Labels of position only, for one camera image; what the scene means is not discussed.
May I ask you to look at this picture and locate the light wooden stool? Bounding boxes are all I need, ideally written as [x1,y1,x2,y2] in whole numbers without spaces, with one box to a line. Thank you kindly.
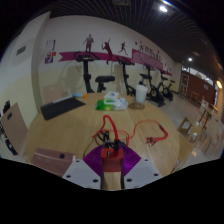
[177,116,194,136]

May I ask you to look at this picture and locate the round wooden coaster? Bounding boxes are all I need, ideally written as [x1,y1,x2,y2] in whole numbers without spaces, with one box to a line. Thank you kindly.
[128,102,146,111]

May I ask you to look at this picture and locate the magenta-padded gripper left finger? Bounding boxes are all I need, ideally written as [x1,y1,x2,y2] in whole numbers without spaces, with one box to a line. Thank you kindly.
[62,143,107,190]

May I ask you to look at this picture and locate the magenta wall banner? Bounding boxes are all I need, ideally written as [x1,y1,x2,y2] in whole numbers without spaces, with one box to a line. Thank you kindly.
[58,49,174,77]

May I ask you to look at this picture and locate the large black exercise bike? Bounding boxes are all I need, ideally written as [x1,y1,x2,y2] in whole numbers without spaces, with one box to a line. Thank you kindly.
[73,50,116,94]

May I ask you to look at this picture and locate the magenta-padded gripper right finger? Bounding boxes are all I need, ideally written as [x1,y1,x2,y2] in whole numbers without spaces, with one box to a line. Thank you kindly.
[118,144,163,190]

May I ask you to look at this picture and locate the black power cable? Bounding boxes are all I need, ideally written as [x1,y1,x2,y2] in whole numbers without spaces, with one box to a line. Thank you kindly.
[83,130,122,158]

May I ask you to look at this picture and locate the red charger block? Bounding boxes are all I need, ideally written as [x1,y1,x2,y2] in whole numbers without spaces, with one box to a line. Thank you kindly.
[100,147,125,173]

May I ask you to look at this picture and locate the white tissue pack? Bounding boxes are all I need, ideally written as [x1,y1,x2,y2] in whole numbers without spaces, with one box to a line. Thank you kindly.
[103,91,120,102]

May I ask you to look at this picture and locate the white plastic cup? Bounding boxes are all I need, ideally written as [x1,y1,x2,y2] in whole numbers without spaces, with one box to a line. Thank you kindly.
[134,80,149,104]

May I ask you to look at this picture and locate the group of wooden tables and chairs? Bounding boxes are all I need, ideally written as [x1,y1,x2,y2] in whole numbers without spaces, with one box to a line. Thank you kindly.
[194,96,224,158]

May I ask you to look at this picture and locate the black bag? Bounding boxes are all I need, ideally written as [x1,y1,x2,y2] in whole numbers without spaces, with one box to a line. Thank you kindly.
[3,138,19,157]

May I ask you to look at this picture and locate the black chair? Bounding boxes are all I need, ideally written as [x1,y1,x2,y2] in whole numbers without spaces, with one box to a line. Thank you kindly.
[1,99,12,116]

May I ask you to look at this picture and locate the pink power strip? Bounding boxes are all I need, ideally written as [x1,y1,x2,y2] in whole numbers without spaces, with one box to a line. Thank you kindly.
[31,147,77,178]

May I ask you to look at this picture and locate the brown wooden cabinet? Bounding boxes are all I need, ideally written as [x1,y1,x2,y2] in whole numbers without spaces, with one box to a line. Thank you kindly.
[179,69,218,104]

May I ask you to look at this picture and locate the wooden chair with handle hole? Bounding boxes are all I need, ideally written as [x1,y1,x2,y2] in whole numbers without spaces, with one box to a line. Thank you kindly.
[0,102,29,156]

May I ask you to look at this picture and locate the plain wooden chair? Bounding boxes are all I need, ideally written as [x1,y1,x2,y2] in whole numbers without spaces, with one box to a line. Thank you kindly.
[42,83,66,105]

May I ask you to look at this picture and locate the red charging cable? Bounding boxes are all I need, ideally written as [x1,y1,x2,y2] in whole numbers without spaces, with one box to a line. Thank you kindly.
[91,114,170,148]

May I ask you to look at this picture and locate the wall air vent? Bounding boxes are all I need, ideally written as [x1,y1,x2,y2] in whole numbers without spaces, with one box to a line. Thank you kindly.
[15,45,27,56]

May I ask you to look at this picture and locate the green wet wipes pack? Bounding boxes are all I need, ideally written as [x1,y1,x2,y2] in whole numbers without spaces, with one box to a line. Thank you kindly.
[95,98,129,112]

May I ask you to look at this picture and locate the wall posters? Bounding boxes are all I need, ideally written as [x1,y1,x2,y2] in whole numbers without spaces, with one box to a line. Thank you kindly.
[44,39,57,65]

